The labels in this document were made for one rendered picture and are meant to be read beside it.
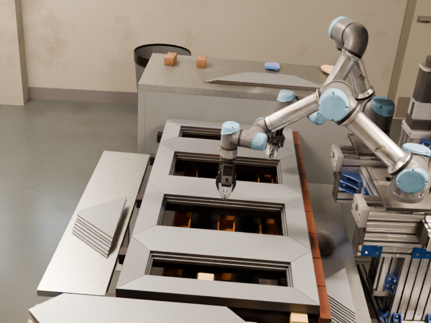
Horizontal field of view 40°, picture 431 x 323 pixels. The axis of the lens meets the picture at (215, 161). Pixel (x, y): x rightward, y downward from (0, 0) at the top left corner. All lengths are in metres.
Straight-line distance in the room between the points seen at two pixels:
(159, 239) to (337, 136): 1.56
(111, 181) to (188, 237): 0.75
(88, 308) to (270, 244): 0.80
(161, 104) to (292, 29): 2.52
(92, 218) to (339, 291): 1.12
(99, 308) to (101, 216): 0.68
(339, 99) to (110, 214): 1.15
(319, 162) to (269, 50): 2.33
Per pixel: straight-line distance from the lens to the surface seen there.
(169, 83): 3.55
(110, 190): 3.01
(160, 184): 2.84
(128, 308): 2.15
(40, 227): 4.13
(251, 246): 2.46
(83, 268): 2.50
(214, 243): 2.46
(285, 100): 2.82
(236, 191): 2.83
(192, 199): 2.77
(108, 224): 2.68
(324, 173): 3.75
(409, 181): 2.41
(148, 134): 3.65
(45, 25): 5.92
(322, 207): 3.14
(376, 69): 6.11
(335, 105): 2.31
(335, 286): 2.56
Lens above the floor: 2.28
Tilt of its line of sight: 27 degrees down
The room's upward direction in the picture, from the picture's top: 4 degrees clockwise
